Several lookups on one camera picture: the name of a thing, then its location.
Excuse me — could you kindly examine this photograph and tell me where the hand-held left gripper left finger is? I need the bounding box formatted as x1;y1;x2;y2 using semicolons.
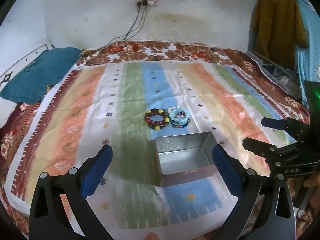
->
29;144;113;240

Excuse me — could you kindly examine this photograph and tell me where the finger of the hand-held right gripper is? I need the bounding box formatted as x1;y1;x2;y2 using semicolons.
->
261;117;311;142
242;137;284;166

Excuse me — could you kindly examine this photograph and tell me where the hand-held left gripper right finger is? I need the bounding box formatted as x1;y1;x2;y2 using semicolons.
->
212;144;297;240

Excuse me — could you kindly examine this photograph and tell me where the rectangular metal tin box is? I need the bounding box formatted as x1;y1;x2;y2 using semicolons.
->
154;131;218;187

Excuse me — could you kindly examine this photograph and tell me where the red and yellow bead bracelet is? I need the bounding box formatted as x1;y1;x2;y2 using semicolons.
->
144;108;171;131

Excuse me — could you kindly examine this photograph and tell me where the light blue bead bracelet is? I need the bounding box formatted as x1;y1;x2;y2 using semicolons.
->
170;109;191;125

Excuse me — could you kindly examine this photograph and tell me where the person's right hand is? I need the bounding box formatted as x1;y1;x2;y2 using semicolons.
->
303;172;320;188

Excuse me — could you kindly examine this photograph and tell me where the striped pastel cloth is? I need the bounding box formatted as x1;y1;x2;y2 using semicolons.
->
4;60;302;238

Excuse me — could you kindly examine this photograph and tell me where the blue printed hanging cloth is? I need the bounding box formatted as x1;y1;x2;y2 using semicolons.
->
260;0;320;107

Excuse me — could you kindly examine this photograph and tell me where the mustard hanging garment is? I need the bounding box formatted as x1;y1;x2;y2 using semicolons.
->
251;0;310;64

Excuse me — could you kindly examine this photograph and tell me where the teal pillow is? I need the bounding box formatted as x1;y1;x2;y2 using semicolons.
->
0;47;83;105

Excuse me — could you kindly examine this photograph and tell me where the white wall socket strip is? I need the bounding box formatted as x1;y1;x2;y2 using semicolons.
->
134;0;160;7

